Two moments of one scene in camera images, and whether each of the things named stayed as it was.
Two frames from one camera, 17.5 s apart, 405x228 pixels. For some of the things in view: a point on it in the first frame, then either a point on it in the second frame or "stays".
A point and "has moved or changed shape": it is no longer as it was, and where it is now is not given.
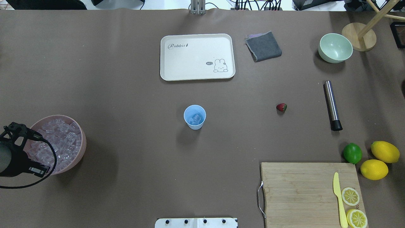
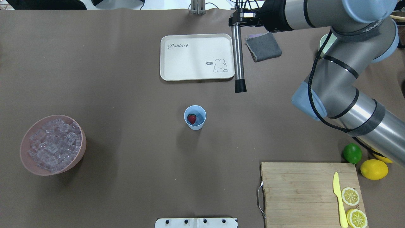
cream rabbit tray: x=199 y=56 stays
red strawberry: x=282 y=107 → x=191 y=118
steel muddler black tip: x=335 y=124 has moved or changed shape
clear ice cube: x=196 y=119 stays
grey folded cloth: x=262 y=46 stays
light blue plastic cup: x=194 y=116 stays
